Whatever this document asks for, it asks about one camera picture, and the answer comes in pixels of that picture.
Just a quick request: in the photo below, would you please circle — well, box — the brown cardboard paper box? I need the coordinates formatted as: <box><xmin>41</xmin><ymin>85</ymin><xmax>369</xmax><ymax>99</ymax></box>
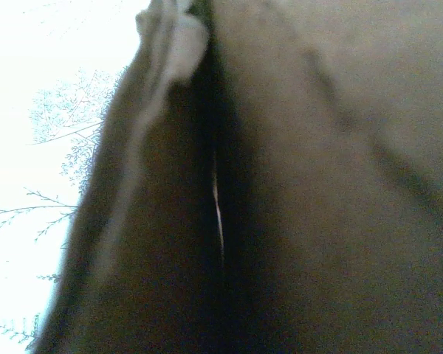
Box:
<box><xmin>25</xmin><ymin>0</ymin><xmax>443</xmax><ymax>354</ymax></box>

